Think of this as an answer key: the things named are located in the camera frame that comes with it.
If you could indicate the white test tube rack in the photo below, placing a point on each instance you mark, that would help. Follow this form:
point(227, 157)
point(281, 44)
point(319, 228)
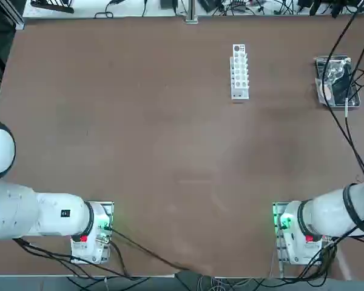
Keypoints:
point(239, 91)

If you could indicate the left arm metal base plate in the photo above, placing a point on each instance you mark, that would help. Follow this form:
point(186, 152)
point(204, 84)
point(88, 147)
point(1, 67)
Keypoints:
point(109, 212)

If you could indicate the aluminium profile post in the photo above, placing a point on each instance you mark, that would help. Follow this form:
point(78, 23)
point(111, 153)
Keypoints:
point(191, 12)

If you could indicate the black metal rack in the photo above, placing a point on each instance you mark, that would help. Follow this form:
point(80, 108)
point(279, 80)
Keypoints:
point(54, 8)

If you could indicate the shiny steel tray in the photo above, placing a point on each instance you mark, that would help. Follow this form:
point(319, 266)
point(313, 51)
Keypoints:
point(354, 101)

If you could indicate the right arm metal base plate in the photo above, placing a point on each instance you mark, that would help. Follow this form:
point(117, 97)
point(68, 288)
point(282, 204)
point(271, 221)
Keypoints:
point(276, 242)

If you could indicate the small black power adapter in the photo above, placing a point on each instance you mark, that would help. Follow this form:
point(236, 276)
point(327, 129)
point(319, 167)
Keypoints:
point(169, 3)

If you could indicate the black electronics box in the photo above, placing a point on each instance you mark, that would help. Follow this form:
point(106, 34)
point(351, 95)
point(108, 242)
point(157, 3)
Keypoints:
point(209, 5)

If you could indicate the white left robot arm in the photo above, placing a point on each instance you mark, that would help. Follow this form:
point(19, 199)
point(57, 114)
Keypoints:
point(48, 215)

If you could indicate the clear glass flask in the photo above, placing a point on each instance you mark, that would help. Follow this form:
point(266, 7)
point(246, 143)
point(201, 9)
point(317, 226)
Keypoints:
point(333, 71)

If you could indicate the aluminium frame rail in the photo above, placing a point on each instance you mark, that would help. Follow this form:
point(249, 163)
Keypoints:
point(18, 21)

